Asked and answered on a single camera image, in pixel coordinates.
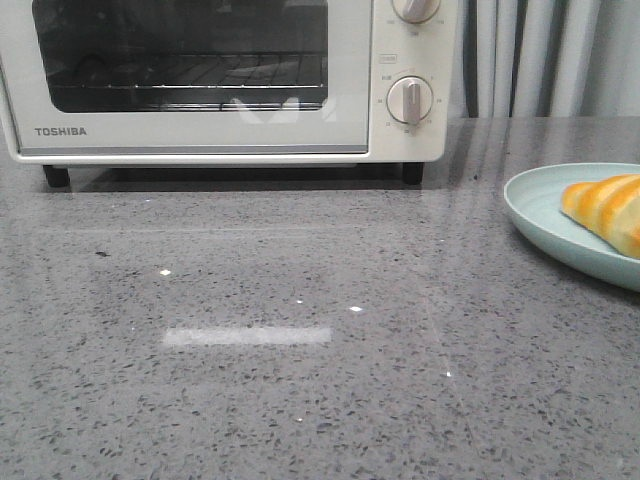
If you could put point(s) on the oven knob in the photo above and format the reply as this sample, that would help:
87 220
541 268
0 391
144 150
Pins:
409 100
415 11

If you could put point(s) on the wire oven rack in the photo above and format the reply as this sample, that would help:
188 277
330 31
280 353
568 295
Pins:
215 82

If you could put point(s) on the grey curtain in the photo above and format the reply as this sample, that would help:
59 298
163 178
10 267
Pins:
546 59

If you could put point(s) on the light green plate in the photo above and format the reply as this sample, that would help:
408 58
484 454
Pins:
533 200

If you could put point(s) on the white Toshiba toaster oven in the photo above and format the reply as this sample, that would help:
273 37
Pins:
398 49

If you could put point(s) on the oven glass door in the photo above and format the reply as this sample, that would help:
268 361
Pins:
39 38

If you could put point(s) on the lower oven knob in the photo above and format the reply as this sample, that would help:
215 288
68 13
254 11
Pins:
409 100

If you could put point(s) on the golden croissant bread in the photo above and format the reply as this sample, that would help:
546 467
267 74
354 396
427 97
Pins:
608 208

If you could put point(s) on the upper oven knob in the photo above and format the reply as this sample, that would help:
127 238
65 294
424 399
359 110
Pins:
415 11

